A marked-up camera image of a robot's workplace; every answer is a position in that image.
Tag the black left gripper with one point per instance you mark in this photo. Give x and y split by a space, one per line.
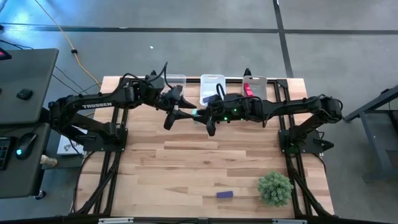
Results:
171 99

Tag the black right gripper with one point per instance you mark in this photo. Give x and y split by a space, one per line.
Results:
224 112

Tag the red block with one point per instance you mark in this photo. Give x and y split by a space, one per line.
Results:
248 89

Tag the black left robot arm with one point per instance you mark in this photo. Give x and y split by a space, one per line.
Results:
93 105

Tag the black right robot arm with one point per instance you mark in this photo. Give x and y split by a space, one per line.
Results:
295 107

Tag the clear plastic bin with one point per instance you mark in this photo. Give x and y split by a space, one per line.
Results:
178 80

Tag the white plastic bin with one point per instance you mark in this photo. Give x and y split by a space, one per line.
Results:
211 84
259 85

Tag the black clamp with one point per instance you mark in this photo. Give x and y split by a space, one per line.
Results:
247 72

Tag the green artificial plant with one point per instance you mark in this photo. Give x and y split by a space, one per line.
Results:
275 188

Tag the white printed box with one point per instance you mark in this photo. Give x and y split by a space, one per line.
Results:
66 146

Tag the small beige object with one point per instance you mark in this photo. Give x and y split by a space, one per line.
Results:
48 160

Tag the small black puck device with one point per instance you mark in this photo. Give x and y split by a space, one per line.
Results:
24 94

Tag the black computer mouse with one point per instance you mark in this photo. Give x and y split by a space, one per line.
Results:
25 145

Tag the grey side table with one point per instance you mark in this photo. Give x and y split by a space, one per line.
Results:
370 105

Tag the dark grey desk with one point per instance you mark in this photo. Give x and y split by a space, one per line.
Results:
18 180

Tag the black keyboard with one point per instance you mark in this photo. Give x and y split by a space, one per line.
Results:
3 154

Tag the black device with red light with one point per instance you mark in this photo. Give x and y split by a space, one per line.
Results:
3 55

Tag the black metal table frame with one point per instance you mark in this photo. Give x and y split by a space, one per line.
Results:
282 84

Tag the silver metal bracket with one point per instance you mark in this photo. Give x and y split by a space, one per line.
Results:
115 220
289 221

